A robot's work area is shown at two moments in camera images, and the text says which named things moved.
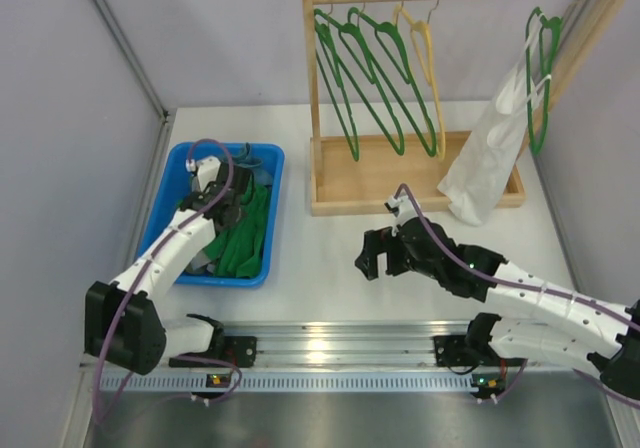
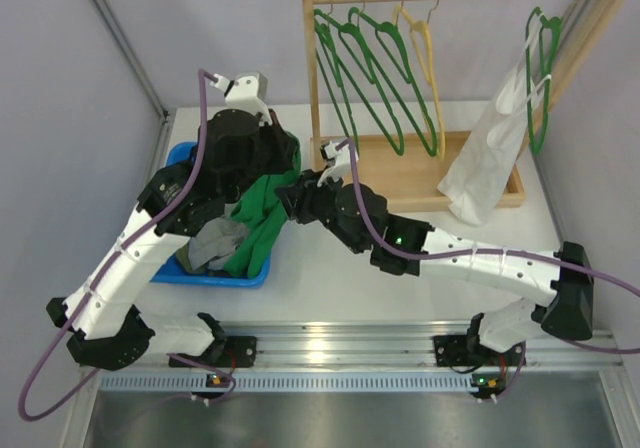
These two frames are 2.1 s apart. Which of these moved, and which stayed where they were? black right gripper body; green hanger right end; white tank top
Moved: black right gripper body
Stayed: white tank top; green hanger right end
